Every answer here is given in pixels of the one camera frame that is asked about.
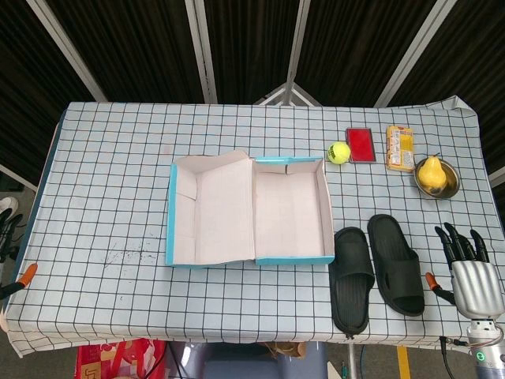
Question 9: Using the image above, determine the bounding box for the yellow-green tennis ball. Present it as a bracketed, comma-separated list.
[326, 141, 351, 164]

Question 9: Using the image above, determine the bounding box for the white triangular frame foot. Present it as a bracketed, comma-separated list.
[255, 81, 323, 107]

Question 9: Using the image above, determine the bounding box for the red flat case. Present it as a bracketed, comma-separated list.
[346, 126, 376, 164]

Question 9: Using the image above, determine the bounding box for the brown crumpled paper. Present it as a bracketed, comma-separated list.
[263, 341, 309, 360]

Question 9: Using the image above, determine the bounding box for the small steel bowl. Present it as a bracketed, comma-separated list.
[413, 159, 461, 200]

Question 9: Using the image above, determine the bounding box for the black corrugated partition panel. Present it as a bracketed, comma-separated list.
[295, 0, 437, 107]
[47, 0, 206, 104]
[203, 0, 301, 104]
[388, 0, 505, 174]
[0, 0, 95, 174]

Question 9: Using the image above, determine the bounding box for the light blue cardboard shoe box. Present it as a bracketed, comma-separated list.
[165, 148, 335, 268]

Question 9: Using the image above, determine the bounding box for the white metal partition post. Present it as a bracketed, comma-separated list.
[184, 0, 219, 104]
[373, 0, 451, 108]
[284, 0, 312, 84]
[25, 0, 108, 103]

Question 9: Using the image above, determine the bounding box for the white checked tablecloth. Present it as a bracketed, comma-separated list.
[0, 94, 505, 358]

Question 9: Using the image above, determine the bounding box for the black arm cable with plug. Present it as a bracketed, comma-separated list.
[440, 335, 458, 379]

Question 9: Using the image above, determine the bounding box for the white shoe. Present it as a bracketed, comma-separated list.
[0, 196, 20, 222]

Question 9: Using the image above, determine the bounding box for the black rubber slipper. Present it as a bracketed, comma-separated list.
[367, 214, 426, 317]
[328, 227, 375, 337]

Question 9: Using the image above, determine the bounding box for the metal table leg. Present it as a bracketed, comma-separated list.
[346, 342, 359, 379]

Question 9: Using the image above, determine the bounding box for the black clamp with orange tips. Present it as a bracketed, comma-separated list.
[0, 263, 39, 301]

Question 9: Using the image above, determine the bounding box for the yellow pear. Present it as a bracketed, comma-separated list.
[417, 155, 448, 191]

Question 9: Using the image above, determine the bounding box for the red patterned bag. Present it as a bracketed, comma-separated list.
[76, 338, 169, 379]

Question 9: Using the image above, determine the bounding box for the yellow snack packet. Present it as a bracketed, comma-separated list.
[385, 125, 416, 172]

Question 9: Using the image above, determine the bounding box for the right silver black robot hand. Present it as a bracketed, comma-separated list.
[425, 222, 505, 320]

